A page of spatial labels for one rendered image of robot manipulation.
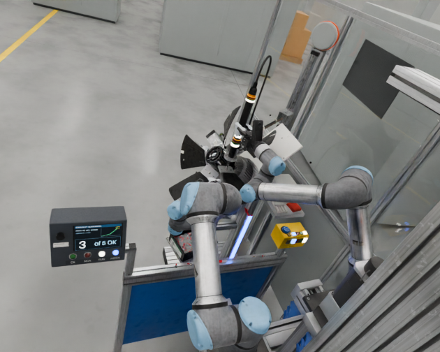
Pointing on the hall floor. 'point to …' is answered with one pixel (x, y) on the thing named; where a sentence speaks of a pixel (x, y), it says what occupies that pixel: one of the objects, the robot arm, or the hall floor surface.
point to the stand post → (236, 230)
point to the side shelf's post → (260, 233)
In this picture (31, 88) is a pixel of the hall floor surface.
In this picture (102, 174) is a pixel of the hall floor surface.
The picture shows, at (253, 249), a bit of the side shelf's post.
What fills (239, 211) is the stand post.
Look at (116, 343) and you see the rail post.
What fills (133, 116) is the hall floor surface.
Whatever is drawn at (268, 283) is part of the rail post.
